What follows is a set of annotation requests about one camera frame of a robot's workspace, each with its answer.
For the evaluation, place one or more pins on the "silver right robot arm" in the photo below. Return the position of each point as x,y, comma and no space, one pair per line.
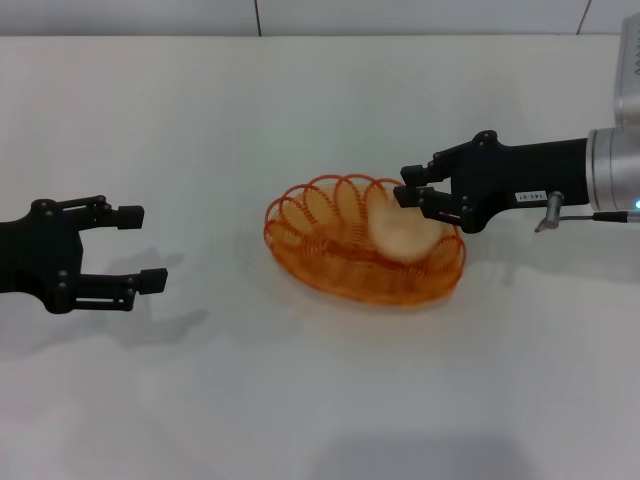
615,165

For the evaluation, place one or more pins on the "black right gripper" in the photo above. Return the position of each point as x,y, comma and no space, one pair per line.
525,170

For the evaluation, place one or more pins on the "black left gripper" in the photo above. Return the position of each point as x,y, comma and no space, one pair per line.
35,255

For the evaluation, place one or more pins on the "pale round bread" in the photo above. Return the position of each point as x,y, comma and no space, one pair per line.
405,235

